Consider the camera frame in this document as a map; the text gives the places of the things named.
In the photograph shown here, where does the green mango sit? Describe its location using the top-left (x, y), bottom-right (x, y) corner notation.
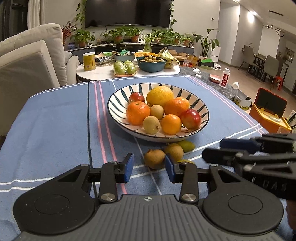
top-left (177, 140), bottom-right (195, 153)

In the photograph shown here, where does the brown kiwi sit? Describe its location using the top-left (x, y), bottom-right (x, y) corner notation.
top-left (144, 150), bottom-right (166, 170)
top-left (164, 143), bottom-right (184, 163)

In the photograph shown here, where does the orange tool case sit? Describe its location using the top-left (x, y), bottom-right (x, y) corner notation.
top-left (249, 87), bottom-right (292, 133)

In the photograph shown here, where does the red apple front right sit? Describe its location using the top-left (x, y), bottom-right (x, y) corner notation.
top-left (180, 109), bottom-right (201, 130)

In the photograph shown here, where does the red apple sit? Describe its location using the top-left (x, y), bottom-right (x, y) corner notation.
top-left (128, 92), bottom-right (145, 103)
top-left (180, 109), bottom-right (201, 130)

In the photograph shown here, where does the front small orange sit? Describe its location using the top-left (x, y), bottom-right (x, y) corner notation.
top-left (161, 114), bottom-right (182, 135)

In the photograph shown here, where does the dark marble round table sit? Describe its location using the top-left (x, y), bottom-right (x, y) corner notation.
top-left (179, 66), bottom-right (236, 100)

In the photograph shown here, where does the right back orange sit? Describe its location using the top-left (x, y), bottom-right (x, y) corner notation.
top-left (164, 97), bottom-right (190, 117)

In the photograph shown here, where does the white red-label bottle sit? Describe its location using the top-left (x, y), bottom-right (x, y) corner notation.
top-left (219, 68), bottom-right (230, 88)

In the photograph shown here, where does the blue striped tablecloth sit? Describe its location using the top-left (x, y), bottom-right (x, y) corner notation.
top-left (1, 75), bottom-right (264, 240)

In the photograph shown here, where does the pink plate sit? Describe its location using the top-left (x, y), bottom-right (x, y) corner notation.
top-left (209, 74), bottom-right (221, 83)

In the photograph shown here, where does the kiwi in bowl front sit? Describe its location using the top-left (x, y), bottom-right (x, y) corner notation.
top-left (142, 115), bottom-right (161, 135)

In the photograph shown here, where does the kiwi in bowl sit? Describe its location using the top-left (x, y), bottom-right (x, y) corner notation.
top-left (150, 104), bottom-right (164, 120)
top-left (142, 115), bottom-right (161, 135)

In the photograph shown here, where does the kiwi in bowl centre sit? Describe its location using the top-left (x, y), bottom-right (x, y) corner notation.
top-left (150, 104), bottom-right (164, 120)

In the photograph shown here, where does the striped ceramic fruit bowl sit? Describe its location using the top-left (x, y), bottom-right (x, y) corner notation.
top-left (107, 83), bottom-right (210, 143)

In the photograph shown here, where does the large yellow grapefruit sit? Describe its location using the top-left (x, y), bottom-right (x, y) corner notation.
top-left (146, 86), bottom-right (174, 108)

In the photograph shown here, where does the grey dining chair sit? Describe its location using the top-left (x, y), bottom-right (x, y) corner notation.
top-left (238, 45), bottom-right (259, 75)

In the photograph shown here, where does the left orange in bowl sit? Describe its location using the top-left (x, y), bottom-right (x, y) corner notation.
top-left (126, 101), bottom-right (150, 126)

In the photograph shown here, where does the red apple back left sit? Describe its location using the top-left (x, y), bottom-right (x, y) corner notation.
top-left (128, 92), bottom-right (145, 103)

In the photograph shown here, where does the banana bunch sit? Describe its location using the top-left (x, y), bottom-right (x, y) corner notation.
top-left (158, 47), bottom-right (180, 69)

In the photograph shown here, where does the cardboard box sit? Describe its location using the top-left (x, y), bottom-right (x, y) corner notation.
top-left (168, 49), bottom-right (189, 62)

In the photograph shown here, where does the tall leafy floor plant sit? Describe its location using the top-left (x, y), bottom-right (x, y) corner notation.
top-left (193, 29), bottom-right (220, 57)

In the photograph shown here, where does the teal bowl of longans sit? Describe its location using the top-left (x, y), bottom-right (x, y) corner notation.
top-left (136, 56), bottom-right (167, 73)

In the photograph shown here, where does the tray of green apples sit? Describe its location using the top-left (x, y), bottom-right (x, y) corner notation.
top-left (113, 60), bottom-right (137, 77)

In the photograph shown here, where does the glass vase with plant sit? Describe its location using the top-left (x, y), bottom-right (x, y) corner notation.
top-left (142, 33), bottom-right (159, 52)

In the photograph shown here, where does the white round coffee table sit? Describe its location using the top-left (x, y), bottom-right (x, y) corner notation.
top-left (76, 61), bottom-right (181, 82)

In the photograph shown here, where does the beige sofa armchair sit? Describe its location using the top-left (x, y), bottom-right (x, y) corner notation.
top-left (1, 24), bottom-right (79, 136)

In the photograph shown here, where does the yellow tin can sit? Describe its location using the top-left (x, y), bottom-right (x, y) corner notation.
top-left (83, 52), bottom-right (96, 71)

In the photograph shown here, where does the black tv console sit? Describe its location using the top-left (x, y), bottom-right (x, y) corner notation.
top-left (68, 42), bottom-right (194, 62)

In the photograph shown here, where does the potted green plant left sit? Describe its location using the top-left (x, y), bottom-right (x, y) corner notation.
top-left (71, 29), bottom-right (95, 48)

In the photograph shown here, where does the red flower plant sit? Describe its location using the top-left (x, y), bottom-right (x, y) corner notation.
top-left (61, 21), bottom-right (76, 46)

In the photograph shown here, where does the grey curtain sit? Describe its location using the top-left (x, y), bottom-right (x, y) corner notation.
top-left (27, 0), bottom-right (45, 29)

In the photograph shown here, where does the black wall television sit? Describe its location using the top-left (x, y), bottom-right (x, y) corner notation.
top-left (85, 0), bottom-right (173, 28)

